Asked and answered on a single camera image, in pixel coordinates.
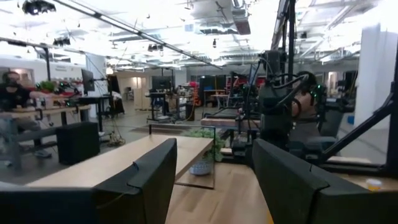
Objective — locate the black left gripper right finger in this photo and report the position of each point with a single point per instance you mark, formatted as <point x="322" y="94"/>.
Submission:
<point x="311" y="199"/>

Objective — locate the green plant in grey pot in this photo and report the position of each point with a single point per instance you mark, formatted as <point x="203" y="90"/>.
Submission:
<point x="200" y="168"/>

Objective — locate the white cap bottom right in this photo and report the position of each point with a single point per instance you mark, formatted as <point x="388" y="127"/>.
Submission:
<point x="374" y="185"/>

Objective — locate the black ceiling track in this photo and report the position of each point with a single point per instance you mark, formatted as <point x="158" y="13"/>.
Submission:
<point x="136" y="31"/>

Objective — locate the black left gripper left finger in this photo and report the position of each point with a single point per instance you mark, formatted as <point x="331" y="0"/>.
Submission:
<point x="93" y="205"/>

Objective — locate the black ceiling spotlight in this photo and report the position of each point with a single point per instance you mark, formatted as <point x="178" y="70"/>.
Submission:
<point x="37" y="7"/>

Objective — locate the black monitor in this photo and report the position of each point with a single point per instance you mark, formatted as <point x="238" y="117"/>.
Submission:
<point x="88" y="80"/>

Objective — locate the wooden shelf black metal frame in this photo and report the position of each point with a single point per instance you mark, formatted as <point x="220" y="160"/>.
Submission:
<point x="118" y="165"/>

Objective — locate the person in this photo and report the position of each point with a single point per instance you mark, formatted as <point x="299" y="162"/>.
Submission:
<point x="14" y="93"/>

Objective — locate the blue bin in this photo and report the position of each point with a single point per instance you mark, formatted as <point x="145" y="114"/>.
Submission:
<point x="351" y="119"/>

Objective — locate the black box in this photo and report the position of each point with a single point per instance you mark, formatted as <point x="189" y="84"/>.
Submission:
<point x="77" y="143"/>

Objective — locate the black desk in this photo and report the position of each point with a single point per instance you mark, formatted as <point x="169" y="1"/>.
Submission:
<point x="93" y="100"/>

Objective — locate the wooden workbench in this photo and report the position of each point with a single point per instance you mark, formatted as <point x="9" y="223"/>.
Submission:
<point x="46" y="110"/>

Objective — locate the small green plant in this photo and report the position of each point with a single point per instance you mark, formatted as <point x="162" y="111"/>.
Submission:
<point x="47" y="85"/>

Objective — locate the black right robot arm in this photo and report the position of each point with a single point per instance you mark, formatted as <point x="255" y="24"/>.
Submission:
<point x="273" y="105"/>

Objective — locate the black aluminium rig frame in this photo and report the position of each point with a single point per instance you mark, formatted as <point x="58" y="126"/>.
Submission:
<point x="357" y="130"/>

